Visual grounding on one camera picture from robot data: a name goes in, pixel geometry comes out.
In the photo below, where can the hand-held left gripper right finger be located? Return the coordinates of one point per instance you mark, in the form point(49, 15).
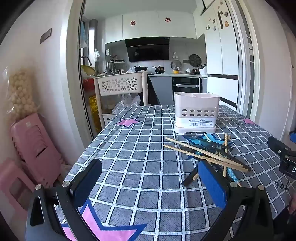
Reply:
point(212, 185)

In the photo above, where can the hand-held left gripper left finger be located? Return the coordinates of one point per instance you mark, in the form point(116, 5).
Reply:
point(85, 185)

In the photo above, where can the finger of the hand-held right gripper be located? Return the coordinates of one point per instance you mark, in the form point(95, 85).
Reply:
point(277, 144)
point(293, 137)

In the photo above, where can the blue polka-dot stick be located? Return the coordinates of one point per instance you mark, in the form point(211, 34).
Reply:
point(232, 176)

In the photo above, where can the grey translucent plastic spoon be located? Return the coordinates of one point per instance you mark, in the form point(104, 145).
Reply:
point(188, 179)
point(206, 142)
point(195, 148)

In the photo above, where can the metal spoon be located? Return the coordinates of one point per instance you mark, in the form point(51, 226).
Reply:
point(190, 135)

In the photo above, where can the white perforated utensil holder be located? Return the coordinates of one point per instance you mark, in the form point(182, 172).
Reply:
point(196, 104)

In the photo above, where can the grey checked star tablecloth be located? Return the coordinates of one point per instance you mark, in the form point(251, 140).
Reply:
point(143, 162)

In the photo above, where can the pink folding stool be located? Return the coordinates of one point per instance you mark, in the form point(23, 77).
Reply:
point(34, 143)

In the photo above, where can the yellow packet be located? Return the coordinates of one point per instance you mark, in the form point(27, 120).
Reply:
point(94, 111)

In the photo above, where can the clear plastic bag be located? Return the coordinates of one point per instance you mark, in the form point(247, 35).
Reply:
point(126, 104)

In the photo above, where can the black built-in oven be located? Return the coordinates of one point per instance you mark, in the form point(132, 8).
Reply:
point(187, 89)

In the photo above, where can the red basin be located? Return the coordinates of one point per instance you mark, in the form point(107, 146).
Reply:
point(89, 84)

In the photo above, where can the white rice cooker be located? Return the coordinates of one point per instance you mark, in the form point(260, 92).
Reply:
point(203, 70)

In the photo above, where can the white flower-cutout trolley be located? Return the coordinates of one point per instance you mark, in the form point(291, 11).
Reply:
point(118, 84)

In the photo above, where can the steel pot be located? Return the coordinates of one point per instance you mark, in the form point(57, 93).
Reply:
point(195, 71)

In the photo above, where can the bag of white balls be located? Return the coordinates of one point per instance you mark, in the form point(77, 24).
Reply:
point(20, 92)

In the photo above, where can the yellow-green basin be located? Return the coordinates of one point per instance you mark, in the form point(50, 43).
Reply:
point(87, 69)

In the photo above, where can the round multi-hole black pan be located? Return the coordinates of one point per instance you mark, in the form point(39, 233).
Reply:
point(195, 59)

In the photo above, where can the spice rack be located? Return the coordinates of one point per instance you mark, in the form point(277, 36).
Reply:
point(120, 67)

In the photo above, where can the white plastic bag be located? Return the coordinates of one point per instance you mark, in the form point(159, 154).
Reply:
point(131, 70)

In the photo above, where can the round metal strainer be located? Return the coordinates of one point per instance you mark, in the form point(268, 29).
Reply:
point(176, 64)

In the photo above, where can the curved kitchen faucet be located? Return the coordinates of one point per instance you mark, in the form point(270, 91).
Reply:
point(86, 57)

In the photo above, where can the black frying pan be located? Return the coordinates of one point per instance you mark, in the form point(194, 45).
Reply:
point(140, 68)

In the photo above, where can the fridge magnets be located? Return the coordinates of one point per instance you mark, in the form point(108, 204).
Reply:
point(226, 23)

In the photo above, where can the black range hood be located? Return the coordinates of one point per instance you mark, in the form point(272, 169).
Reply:
point(148, 49)

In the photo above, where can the blue hanging cloth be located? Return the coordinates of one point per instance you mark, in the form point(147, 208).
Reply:
point(83, 34)

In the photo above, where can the red paper decoration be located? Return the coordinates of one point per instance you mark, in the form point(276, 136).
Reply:
point(167, 20)
point(133, 22)

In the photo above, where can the white wall hook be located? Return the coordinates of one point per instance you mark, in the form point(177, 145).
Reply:
point(174, 55)

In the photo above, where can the grey wall switch panel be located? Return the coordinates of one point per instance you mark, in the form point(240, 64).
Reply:
point(46, 36)

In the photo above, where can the white wall cabinets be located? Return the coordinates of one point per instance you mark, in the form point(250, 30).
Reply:
point(141, 25)

